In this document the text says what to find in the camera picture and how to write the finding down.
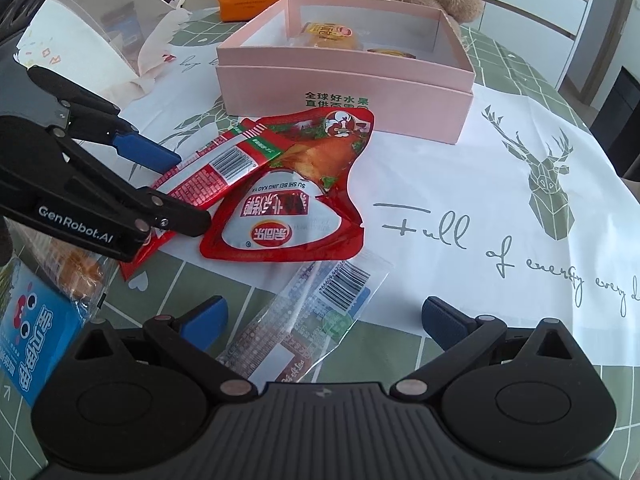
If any long biscuit stick pack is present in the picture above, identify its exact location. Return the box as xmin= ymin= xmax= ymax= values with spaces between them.
xmin=19 ymin=219 xmax=393 ymax=384

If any blue seaweed snack pack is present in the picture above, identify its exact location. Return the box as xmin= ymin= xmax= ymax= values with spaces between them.
xmin=1 ymin=257 xmax=86 ymax=405

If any red sausage snack pack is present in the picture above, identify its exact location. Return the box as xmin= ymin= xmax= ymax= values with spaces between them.
xmin=118 ymin=117 xmax=296 ymax=282

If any red chicken leg snack pack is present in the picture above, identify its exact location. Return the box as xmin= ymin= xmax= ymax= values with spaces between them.
xmin=200 ymin=107 xmax=374 ymax=262

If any small bread yellow pack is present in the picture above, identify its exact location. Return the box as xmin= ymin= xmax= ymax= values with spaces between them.
xmin=290 ymin=22 xmax=362 ymax=50

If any rice cracker pack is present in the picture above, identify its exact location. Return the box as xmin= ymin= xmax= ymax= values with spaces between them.
xmin=367 ymin=48 xmax=416 ymax=58

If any green white tablecloth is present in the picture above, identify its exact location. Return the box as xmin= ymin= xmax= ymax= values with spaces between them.
xmin=0 ymin=6 xmax=640 ymax=480

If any black cabinet appliance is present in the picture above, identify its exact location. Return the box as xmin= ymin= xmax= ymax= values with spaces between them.
xmin=590 ymin=67 xmax=640 ymax=182

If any pink cardboard box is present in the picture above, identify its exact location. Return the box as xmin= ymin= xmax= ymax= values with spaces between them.
xmin=216 ymin=0 xmax=475 ymax=144

